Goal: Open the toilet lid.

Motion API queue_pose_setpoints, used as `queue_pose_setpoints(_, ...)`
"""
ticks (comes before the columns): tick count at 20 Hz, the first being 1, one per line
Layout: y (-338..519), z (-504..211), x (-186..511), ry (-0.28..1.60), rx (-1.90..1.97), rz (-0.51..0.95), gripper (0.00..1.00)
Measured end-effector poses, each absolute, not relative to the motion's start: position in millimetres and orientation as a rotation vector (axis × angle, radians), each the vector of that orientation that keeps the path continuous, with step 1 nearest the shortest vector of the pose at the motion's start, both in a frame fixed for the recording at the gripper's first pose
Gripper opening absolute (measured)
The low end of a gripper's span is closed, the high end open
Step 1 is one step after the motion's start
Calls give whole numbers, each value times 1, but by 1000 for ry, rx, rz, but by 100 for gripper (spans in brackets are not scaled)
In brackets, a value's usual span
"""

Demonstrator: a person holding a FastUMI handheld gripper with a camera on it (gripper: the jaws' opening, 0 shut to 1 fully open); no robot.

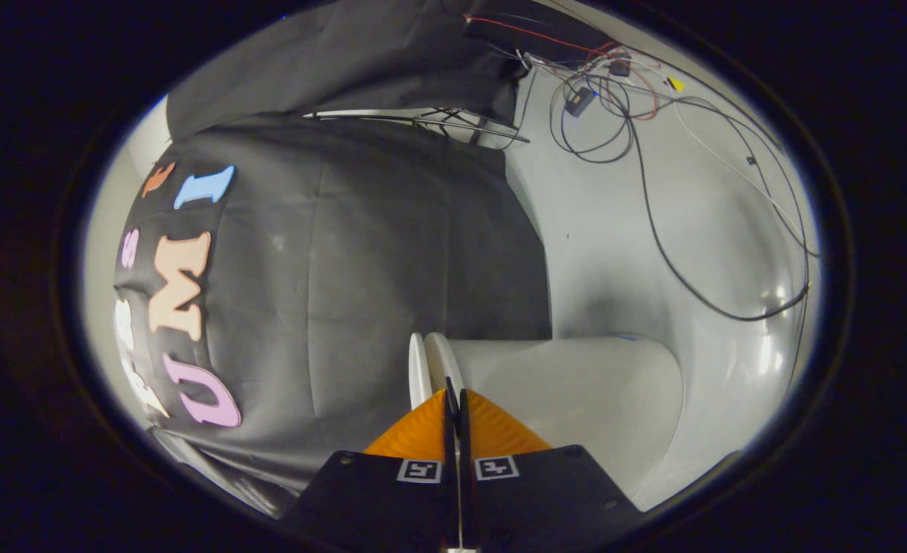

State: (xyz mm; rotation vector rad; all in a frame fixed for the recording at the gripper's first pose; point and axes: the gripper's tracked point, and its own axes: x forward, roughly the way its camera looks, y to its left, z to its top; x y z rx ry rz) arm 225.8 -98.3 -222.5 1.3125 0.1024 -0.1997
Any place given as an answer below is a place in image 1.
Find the small black power adapter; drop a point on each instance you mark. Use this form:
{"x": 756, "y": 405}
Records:
{"x": 580, "y": 101}

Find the black backdrop cloth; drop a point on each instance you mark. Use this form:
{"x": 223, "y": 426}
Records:
{"x": 361, "y": 292}
{"x": 361, "y": 61}

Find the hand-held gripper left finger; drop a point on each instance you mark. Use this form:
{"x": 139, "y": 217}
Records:
{"x": 392, "y": 499}

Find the black tripod stand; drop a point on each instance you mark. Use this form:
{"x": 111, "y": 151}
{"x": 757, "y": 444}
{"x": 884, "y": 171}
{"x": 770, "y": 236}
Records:
{"x": 438, "y": 123}

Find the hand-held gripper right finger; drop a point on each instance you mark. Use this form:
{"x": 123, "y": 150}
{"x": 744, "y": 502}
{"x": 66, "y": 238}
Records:
{"x": 530, "y": 499}

